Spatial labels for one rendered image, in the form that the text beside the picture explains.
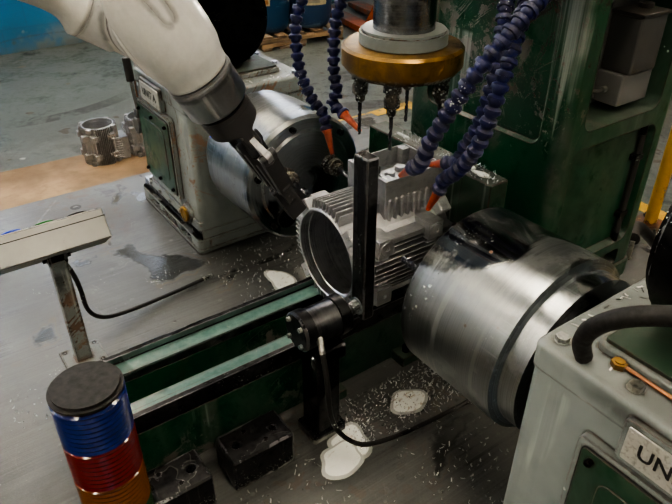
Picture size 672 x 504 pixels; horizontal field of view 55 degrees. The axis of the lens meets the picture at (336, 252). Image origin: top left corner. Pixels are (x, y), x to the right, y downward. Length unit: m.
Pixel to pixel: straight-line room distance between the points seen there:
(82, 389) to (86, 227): 0.57
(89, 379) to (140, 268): 0.91
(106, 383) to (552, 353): 0.42
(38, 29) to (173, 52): 5.69
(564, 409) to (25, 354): 0.94
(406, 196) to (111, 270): 0.71
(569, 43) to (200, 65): 0.52
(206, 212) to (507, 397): 0.84
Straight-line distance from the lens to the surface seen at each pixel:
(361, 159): 0.82
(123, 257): 1.51
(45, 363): 1.27
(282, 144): 1.18
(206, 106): 0.87
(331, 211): 1.00
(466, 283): 0.81
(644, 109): 1.23
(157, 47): 0.82
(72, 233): 1.10
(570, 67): 1.03
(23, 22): 6.46
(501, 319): 0.78
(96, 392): 0.56
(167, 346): 1.05
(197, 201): 1.41
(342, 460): 1.02
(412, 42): 0.93
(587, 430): 0.71
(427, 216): 1.05
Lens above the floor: 1.59
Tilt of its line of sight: 33 degrees down
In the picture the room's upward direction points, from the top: straight up
